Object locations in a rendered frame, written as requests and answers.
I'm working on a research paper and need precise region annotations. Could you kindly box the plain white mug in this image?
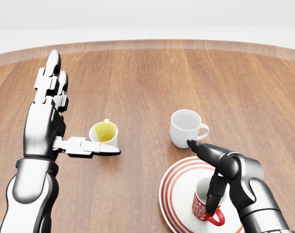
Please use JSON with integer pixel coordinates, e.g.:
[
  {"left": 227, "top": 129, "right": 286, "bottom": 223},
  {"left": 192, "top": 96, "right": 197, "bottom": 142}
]
[{"left": 170, "top": 109, "right": 210, "bottom": 150}]

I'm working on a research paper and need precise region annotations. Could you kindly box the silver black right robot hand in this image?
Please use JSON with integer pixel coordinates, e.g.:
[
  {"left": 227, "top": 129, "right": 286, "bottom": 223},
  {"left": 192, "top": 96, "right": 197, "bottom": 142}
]
[{"left": 186, "top": 139, "right": 280, "bottom": 216}]

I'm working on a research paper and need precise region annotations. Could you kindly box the red patterned mug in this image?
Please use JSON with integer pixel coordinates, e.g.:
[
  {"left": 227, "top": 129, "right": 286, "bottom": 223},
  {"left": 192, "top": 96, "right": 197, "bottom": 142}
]
[{"left": 191, "top": 177, "right": 226, "bottom": 227}]

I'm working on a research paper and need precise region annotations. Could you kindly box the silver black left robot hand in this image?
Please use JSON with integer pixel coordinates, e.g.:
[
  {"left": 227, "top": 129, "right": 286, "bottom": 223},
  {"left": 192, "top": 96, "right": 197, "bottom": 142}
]
[{"left": 23, "top": 49, "right": 122, "bottom": 161}]

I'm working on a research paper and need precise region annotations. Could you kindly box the white mug with yellow inside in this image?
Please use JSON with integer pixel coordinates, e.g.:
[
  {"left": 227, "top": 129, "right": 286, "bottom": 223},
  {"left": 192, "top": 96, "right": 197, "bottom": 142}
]
[{"left": 88, "top": 118, "right": 119, "bottom": 147}]

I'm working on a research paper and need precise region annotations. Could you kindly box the white plate with red rings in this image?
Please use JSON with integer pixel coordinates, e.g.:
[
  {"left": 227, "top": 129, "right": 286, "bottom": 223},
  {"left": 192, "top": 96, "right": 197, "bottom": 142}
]
[{"left": 158, "top": 156, "right": 246, "bottom": 233}]

